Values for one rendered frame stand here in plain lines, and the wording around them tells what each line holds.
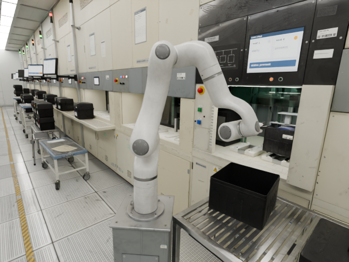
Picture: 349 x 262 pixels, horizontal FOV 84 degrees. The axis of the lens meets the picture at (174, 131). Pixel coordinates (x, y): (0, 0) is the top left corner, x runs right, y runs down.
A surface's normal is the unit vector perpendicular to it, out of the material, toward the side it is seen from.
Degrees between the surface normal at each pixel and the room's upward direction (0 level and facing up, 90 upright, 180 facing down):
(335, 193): 90
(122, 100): 90
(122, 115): 90
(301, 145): 90
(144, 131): 63
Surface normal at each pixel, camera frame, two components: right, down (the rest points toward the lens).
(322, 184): -0.75, 0.13
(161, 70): -0.10, 0.80
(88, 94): 0.66, 0.18
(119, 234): -0.06, 0.22
